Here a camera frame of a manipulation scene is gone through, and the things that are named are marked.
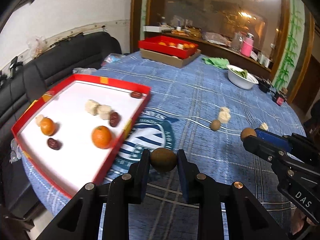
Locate black red small jar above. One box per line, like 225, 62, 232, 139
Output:
272, 87, 287, 106

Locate person's right hand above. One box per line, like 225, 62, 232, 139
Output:
291, 209, 316, 235

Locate orange tangerine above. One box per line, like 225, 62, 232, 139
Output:
91, 126, 112, 149
40, 118, 56, 136

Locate pink cup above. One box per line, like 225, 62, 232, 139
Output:
240, 33, 254, 57

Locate dark red jujube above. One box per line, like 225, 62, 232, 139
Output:
109, 111, 120, 127
47, 138, 62, 151
130, 91, 143, 99

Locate green cloth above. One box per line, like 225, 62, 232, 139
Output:
203, 57, 229, 69

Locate black sofa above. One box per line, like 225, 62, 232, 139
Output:
1, 32, 121, 141

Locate green leaves in bowl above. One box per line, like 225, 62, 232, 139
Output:
231, 68, 248, 79

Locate brown cardboard box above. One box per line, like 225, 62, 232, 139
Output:
140, 49, 201, 68

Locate red tray with white inside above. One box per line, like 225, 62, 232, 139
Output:
11, 74, 151, 198

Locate black device on table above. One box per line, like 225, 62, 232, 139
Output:
258, 79, 272, 93

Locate wooden sideboard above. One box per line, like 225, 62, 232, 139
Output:
162, 31, 271, 74

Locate far red tray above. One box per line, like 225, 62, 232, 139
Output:
138, 35, 198, 59

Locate white bowl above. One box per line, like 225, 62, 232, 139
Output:
227, 64, 258, 90

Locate brown kiwi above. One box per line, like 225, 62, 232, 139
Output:
240, 127, 257, 141
210, 119, 221, 131
150, 148, 177, 172

